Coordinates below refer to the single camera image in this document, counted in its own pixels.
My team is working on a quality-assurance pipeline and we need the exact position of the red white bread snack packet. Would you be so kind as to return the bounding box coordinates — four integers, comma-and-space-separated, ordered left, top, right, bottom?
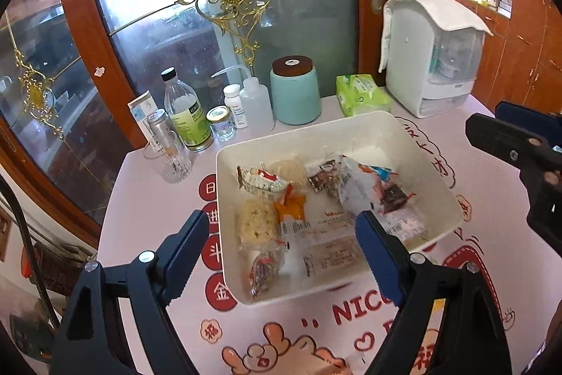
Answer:
338, 155, 429, 243

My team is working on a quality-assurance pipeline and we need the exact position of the clear red snack wrapper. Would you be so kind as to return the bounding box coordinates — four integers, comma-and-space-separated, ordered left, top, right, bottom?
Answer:
237, 167, 290, 202

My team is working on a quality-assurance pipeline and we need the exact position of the clear bag of beige snack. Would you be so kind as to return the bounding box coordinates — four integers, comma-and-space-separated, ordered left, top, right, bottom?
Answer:
268, 157, 308, 188

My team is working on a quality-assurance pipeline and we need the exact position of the white countertop appliance with cloth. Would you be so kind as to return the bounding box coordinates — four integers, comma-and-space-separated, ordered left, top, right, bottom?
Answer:
379, 0, 492, 118

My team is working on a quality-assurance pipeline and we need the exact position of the pink printed table mat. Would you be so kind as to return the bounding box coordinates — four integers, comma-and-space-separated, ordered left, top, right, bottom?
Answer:
97, 97, 561, 374

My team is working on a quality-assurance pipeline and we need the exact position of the green tissue pack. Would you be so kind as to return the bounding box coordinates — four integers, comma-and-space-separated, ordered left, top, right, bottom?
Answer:
335, 73, 392, 117

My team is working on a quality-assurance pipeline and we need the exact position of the wooden cabinet with shelves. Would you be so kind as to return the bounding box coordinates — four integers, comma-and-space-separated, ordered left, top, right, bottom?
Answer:
456, 0, 561, 114

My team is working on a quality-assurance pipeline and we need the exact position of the dark brown snack packet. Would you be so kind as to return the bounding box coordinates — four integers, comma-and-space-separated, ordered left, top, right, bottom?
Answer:
308, 159, 341, 201

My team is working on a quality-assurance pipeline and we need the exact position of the crystal drinking glass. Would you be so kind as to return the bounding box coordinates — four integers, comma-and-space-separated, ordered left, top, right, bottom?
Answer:
143, 130, 192, 184

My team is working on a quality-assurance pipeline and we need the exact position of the orange snack packet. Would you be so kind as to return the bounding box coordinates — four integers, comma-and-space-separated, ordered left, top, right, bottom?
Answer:
273, 185, 307, 223

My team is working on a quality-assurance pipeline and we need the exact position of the silver metal tin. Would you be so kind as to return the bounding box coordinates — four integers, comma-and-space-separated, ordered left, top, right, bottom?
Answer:
147, 109, 175, 151

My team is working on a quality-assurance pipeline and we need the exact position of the white rectangular plastic tray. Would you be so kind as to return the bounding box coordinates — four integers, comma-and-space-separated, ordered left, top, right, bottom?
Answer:
214, 109, 466, 306

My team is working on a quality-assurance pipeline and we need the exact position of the teal ceramic canister brown lid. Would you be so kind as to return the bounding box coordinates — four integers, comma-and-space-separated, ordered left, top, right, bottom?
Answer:
270, 55, 322, 125

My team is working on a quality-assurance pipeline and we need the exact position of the white blue carton box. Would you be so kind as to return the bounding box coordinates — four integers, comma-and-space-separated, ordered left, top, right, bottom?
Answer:
128, 90, 161, 152

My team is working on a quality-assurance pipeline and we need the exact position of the clear bottle green label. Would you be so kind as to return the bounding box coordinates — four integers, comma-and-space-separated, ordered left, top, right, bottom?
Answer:
161, 66, 213, 151

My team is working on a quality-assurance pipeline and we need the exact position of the small glass jar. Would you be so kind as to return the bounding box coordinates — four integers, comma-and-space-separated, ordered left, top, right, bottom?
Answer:
206, 106, 236, 142

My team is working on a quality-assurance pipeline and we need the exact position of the wooden framed glass door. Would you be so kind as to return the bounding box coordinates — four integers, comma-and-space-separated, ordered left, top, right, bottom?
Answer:
0, 0, 418, 244

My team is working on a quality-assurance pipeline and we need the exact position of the translucent squeeze bottle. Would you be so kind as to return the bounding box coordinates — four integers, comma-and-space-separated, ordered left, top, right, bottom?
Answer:
211, 65, 275, 137

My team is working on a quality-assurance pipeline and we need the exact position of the small white pill bottle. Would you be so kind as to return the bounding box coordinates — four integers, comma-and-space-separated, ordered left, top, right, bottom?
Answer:
223, 84, 248, 129

